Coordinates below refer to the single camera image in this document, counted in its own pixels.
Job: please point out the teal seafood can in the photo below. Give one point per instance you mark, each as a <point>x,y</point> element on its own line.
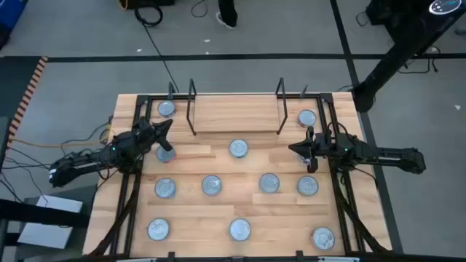
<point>307,185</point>
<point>158,229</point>
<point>165,188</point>
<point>240,229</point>

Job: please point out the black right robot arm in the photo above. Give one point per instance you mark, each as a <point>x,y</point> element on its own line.
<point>382,154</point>

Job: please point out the black tower fan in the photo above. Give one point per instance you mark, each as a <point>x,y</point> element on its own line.
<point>400,47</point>

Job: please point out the black metal beam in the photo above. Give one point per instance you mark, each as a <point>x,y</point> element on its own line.
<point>43,214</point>

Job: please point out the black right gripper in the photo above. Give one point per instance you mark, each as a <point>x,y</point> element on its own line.
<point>320,145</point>

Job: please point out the black equipment case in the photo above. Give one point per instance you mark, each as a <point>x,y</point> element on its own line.
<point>376,12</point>

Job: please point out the black mat striped edge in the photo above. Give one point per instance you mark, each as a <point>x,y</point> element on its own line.
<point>14,83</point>

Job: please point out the black aluminium table frame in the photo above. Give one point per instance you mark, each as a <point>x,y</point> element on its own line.
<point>142,99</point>

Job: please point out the wooden shelf black metal legs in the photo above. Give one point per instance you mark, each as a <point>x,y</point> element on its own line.
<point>236,113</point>

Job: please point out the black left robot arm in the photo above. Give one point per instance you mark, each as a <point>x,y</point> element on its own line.
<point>91,160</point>

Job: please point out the blue plastic crate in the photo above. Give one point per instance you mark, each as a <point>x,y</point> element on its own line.
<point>11,12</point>

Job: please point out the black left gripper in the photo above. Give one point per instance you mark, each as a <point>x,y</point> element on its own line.
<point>149,131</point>

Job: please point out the white cardboard box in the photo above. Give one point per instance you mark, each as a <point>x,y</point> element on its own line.
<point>43,236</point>

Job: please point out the red seafood can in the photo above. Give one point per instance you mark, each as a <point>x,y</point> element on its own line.
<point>323,238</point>
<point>164,156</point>
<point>307,118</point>
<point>211,185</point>

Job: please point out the black equipment box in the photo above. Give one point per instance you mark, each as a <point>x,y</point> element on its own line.
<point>145,3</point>

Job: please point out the person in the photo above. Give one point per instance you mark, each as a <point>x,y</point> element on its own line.
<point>227,14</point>

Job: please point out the white bracket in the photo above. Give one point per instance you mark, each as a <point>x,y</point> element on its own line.
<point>338,259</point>
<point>136,260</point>

